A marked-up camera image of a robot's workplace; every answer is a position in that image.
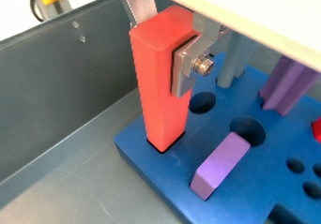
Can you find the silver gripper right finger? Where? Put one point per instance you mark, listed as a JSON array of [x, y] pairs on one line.
[[192, 56]]

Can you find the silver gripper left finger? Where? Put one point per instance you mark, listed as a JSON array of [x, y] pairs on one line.
[[141, 10]]

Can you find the tall orange-red rectangle block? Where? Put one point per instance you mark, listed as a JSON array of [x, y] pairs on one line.
[[154, 39]]

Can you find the blue peg board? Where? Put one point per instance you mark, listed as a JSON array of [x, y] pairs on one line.
[[272, 185]]

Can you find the purple star peg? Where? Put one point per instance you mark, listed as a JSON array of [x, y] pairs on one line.
[[288, 84]]

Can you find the red hexagonal peg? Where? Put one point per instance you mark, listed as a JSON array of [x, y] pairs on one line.
[[316, 129]]

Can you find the short purple rectangular block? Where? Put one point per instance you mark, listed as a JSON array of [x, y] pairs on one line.
[[217, 166]]

